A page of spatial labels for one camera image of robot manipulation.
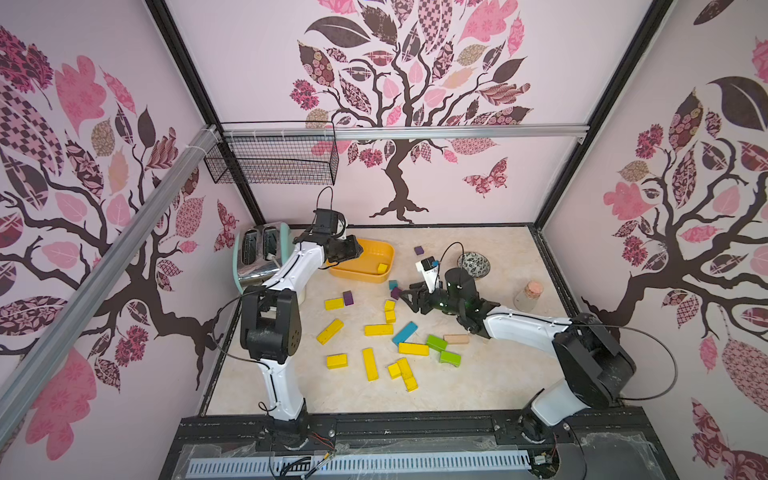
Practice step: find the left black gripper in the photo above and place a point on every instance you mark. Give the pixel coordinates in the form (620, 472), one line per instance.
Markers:
(355, 252)

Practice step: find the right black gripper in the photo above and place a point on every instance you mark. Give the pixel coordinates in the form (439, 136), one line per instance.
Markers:
(425, 299)

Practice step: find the long yellow diagonal block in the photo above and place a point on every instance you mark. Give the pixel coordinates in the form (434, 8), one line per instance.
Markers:
(330, 331)

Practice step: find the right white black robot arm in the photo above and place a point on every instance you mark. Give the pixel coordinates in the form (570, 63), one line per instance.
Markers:
(595, 366)

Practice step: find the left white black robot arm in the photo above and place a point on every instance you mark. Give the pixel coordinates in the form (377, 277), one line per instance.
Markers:
(271, 329)

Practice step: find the yellow plastic tray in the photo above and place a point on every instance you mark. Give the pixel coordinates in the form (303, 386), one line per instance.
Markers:
(364, 268)

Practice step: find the teal long block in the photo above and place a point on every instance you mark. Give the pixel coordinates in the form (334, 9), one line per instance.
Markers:
(405, 333)

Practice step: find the purple cube left block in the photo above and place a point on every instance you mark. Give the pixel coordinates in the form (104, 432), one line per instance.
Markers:
(348, 297)

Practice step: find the patterned ceramic bowl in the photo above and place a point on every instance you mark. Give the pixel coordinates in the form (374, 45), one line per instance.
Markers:
(475, 264)

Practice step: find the wooden beige flat block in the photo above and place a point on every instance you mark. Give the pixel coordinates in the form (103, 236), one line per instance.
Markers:
(456, 339)

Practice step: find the green block centre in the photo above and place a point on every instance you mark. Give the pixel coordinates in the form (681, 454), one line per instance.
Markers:
(436, 343)

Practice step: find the green block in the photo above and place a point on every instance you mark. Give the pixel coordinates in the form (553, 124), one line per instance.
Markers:
(451, 358)
(436, 343)

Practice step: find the yellow horizontal mid block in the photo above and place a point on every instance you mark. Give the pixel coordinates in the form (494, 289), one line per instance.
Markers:
(379, 330)

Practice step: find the green block front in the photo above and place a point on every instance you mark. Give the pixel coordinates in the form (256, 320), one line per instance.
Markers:
(451, 358)

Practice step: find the mint chrome toaster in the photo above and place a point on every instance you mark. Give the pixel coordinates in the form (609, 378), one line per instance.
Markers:
(259, 253)

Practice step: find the yellow small front cube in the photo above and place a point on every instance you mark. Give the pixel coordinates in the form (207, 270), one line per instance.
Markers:
(394, 371)

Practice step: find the yellow long front block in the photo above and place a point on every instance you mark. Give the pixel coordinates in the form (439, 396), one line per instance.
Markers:
(407, 375)

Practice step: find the yellow short block front left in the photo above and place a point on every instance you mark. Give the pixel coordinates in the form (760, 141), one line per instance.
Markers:
(337, 361)

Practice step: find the black wire basket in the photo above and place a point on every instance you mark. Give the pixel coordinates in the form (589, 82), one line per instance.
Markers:
(279, 153)

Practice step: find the aluminium rail back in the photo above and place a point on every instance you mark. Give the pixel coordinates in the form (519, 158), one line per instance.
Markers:
(406, 133)

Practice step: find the white slotted cable duct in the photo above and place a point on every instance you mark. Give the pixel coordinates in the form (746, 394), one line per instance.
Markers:
(356, 466)

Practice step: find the black base frame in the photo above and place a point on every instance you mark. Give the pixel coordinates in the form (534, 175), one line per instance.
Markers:
(595, 444)

